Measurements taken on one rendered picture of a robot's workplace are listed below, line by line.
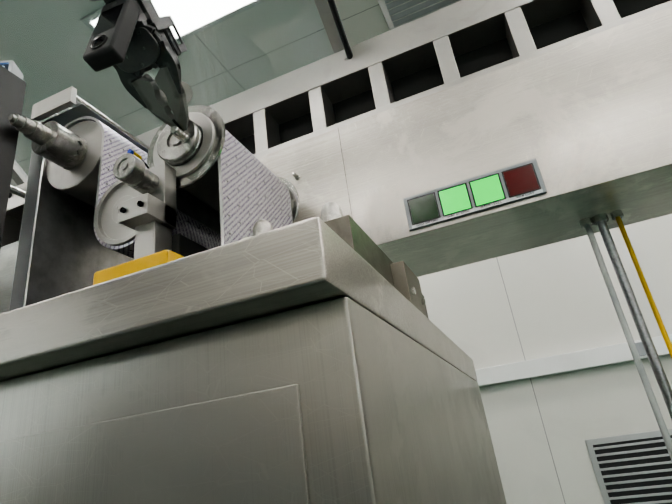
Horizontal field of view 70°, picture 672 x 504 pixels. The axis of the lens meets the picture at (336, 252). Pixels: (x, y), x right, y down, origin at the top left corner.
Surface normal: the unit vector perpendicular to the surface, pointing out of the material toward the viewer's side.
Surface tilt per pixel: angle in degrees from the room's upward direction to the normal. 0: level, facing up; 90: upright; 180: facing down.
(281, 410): 90
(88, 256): 90
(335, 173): 90
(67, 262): 90
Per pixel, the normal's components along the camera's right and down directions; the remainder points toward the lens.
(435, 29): -0.38, -0.32
